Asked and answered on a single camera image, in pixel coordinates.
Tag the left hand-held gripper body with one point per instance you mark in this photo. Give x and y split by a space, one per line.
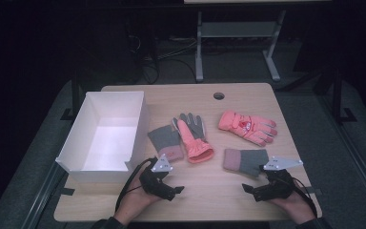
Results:
154 183

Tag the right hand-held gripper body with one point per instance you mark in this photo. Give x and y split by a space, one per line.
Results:
278 187

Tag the pink ski glove grey palm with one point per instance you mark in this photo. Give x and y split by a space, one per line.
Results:
197 149

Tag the white rectangular box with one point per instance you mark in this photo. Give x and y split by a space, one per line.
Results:
108 143

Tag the pink ski glove cartoon print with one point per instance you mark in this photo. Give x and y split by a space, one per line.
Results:
244 125

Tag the person's right hand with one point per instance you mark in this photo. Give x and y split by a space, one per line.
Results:
297 205

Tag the person's left hand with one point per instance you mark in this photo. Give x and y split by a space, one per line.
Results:
133 200

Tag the black metal stand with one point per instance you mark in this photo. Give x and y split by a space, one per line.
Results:
338 95
75 95

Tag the grey metal stand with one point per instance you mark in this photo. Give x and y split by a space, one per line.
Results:
238 29

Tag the metal floor rail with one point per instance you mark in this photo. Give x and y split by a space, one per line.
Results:
355 159
41 197

